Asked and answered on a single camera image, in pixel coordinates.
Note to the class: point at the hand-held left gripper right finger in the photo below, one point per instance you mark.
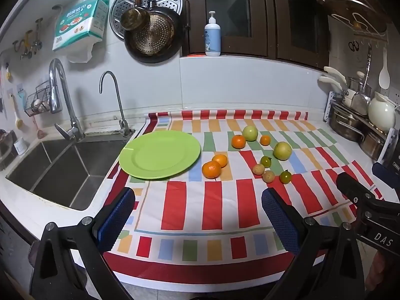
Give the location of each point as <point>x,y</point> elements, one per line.
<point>281,222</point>

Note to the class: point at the white rice paddle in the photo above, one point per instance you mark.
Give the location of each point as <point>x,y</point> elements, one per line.
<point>384,76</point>

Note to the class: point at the metal wall hook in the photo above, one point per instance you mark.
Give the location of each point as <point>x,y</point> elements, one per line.
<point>38,36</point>

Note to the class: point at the stainless steel pot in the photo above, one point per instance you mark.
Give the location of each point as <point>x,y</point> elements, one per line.
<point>372,145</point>
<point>343,123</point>

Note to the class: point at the striped colourful table mat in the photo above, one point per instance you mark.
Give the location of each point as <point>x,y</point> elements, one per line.
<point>187,206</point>

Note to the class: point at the hanging steel utensil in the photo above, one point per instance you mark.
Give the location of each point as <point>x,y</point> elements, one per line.
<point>368,65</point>

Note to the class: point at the metal dish rack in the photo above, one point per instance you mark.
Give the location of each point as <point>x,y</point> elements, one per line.
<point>328,106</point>

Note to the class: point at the brown longan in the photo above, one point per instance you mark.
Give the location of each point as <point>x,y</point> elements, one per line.
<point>268,176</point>
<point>258,169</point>

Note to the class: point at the teal tissue pack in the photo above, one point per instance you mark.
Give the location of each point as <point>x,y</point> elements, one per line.
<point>78,18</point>

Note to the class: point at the white pump soap bottle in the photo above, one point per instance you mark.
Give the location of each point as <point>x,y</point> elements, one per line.
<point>212,37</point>

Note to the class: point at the yellow dish brush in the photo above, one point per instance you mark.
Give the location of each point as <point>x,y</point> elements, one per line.
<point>18,122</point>

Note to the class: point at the green plate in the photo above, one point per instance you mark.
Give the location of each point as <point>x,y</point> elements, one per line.
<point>159,154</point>

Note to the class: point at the white container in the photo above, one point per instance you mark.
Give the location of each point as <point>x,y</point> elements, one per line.
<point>20,146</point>

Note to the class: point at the small green tomato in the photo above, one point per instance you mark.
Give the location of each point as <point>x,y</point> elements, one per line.
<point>285,176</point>
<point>266,161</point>

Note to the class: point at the wall utensil rack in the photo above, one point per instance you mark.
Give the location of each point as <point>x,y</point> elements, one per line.
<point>359,22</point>

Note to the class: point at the small orange tangerine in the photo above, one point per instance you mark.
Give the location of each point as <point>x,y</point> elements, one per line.
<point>265,139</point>

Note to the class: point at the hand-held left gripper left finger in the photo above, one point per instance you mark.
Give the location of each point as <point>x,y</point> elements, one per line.
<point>117,218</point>

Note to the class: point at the yellow wall hook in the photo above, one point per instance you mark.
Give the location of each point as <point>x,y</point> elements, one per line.
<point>24,42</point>

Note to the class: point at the black frying pan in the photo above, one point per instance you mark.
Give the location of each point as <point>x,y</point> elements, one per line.
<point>153,40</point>

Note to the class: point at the small brass pot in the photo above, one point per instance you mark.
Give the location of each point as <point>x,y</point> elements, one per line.
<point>134,18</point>

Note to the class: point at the dark wooden window frame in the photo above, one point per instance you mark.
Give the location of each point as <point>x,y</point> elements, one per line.
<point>272,22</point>

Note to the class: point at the black scissors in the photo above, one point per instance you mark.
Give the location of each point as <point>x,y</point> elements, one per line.
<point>353,46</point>

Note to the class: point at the thin gooseneck faucet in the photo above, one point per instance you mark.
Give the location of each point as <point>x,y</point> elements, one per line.
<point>122,115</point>

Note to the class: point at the white plastic bag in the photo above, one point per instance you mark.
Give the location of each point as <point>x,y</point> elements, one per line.
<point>82,53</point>

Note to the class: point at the stainless steel sink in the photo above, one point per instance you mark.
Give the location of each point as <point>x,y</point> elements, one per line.
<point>62,175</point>

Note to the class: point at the yellow-green apple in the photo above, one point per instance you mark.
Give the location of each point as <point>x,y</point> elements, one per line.
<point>250,132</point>
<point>282,150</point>

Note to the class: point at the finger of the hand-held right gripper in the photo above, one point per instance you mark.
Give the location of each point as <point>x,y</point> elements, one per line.
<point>384,172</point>
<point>351,186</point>

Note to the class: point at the white ceramic pitcher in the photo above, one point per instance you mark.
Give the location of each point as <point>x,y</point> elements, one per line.
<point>381,114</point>

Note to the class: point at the large chrome faucet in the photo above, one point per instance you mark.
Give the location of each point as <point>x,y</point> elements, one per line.
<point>56,93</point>

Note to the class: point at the person's right hand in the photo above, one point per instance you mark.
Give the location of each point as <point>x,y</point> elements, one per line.
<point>378,272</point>

